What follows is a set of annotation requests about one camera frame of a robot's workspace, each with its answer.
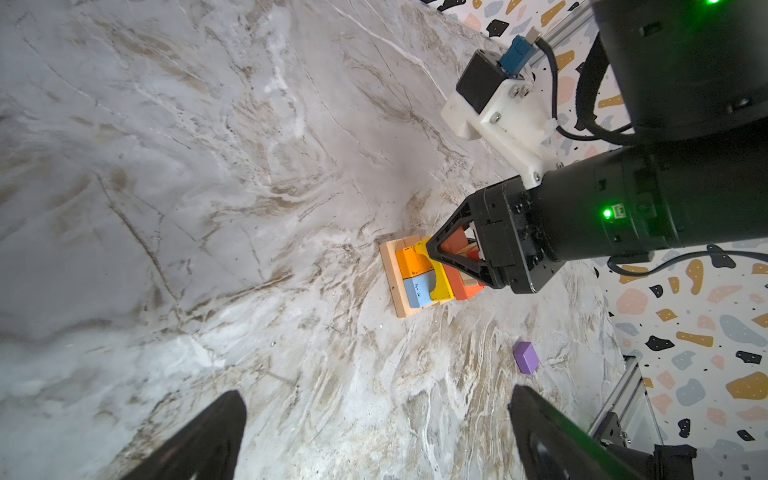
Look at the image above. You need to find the blue wood block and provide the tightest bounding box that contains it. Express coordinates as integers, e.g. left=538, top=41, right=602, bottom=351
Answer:
left=403, top=270, right=436, bottom=309

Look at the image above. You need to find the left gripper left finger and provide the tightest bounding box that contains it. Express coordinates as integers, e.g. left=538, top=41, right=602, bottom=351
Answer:
left=124, top=390, right=247, bottom=479

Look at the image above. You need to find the yellow wood block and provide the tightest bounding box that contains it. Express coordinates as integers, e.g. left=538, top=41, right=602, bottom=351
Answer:
left=414, top=237, right=455, bottom=302

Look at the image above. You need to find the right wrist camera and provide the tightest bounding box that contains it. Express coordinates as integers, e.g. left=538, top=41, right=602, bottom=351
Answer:
left=441, top=28, right=558, bottom=189

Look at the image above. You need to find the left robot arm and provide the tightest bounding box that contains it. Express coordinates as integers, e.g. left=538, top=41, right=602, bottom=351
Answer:
left=124, top=385, right=697, bottom=479

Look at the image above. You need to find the orange wood block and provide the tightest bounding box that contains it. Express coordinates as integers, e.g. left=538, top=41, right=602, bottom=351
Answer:
left=395, top=245, right=434, bottom=279

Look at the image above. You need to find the purple wood cube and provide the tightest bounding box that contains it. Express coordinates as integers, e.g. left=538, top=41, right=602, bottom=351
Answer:
left=513, top=341, right=540, bottom=375

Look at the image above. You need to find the right corner aluminium profile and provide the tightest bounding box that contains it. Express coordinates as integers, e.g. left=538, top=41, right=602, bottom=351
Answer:
left=541, top=1, right=594, bottom=49

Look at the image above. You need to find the red-orange wood block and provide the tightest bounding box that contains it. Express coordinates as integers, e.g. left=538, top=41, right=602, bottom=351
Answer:
left=441, top=228, right=485, bottom=301

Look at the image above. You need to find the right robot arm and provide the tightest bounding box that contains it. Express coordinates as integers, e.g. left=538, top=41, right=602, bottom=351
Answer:
left=426, top=1, right=767, bottom=294

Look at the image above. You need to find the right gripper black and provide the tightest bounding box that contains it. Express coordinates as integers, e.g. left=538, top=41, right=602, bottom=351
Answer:
left=426, top=121, right=767, bottom=293

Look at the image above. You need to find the small natural wood cube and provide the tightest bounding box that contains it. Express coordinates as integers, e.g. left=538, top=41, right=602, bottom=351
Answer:
left=457, top=242, right=479, bottom=257

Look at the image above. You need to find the red wood cube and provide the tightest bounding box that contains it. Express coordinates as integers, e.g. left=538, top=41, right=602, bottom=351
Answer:
left=466, top=245, right=482, bottom=261

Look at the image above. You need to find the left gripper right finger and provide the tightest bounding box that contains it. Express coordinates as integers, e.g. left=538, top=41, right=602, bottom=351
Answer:
left=508, top=385, right=642, bottom=479

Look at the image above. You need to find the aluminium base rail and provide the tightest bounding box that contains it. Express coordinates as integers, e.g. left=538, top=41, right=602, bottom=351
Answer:
left=587, top=356, right=664, bottom=454

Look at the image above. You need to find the natural wood plank block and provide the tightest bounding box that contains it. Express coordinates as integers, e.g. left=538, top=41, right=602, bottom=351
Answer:
left=380, top=235, right=449, bottom=319

